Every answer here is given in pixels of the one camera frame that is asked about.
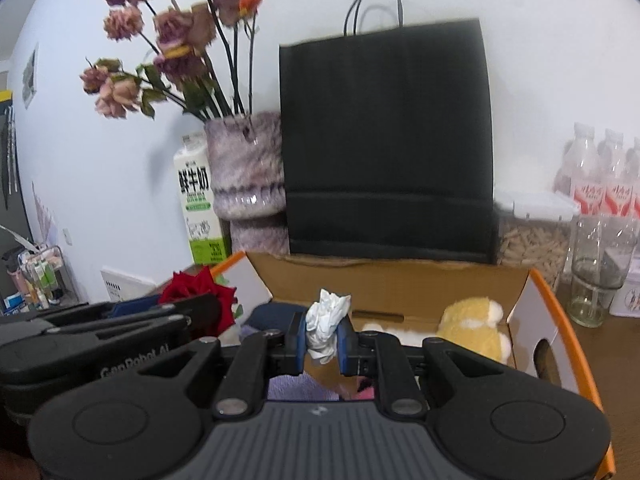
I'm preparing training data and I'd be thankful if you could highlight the red artificial rose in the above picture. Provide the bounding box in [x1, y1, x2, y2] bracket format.
[160, 268, 236, 337]

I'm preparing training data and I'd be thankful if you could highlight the white tissue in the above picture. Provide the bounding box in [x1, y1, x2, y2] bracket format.
[305, 289, 352, 365]

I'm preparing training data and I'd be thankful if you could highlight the purple towel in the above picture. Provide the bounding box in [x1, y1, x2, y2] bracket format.
[267, 354, 349, 402]

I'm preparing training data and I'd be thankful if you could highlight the red orange cardboard box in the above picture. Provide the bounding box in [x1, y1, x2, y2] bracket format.
[205, 252, 615, 479]

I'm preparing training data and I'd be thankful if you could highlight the dark blue case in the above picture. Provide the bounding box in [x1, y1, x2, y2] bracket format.
[245, 302, 306, 332]

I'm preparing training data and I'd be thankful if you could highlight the white green milk carton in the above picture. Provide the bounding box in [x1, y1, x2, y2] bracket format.
[174, 132, 229, 264]

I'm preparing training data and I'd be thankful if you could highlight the yellow white plush toy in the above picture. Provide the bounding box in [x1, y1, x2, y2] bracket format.
[436, 297, 512, 364]

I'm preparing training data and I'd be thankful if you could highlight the purple ceramic vase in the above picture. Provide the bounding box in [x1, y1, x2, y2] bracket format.
[205, 112, 290, 255]

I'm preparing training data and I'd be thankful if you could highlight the clear container with pellets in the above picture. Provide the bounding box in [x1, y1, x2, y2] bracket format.
[494, 188, 579, 289]

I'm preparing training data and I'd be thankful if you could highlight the black paper shopping bag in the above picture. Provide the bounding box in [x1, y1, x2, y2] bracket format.
[279, 3, 497, 263]

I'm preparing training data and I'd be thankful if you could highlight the empty clear glass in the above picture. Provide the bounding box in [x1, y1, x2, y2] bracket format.
[566, 216, 639, 328]

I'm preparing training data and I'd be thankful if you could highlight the white floral tin box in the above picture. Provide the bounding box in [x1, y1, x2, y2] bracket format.
[610, 250, 640, 318]

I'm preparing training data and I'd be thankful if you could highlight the dried pink rose bouquet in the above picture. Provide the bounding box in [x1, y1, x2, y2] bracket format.
[80, 0, 262, 122]

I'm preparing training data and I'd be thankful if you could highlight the left water bottle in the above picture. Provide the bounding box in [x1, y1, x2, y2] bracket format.
[553, 122, 603, 216]

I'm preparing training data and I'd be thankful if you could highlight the water bottle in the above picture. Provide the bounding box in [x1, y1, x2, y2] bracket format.
[598, 129, 632, 217]
[553, 122, 603, 216]
[626, 136, 640, 219]

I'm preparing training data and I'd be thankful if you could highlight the middle water bottle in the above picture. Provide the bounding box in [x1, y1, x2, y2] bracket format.
[598, 129, 632, 217]

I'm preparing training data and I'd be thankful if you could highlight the right water bottle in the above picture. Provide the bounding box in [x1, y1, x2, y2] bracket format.
[626, 136, 640, 219]

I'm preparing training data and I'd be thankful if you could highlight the wire rack with items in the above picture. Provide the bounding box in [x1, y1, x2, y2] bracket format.
[1, 226, 78, 313]

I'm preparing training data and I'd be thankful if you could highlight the white booklet against wall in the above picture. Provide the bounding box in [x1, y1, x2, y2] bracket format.
[101, 266, 156, 302]

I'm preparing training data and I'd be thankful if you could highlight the wall poster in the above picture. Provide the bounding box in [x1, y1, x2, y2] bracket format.
[22, 44, 39, 108]

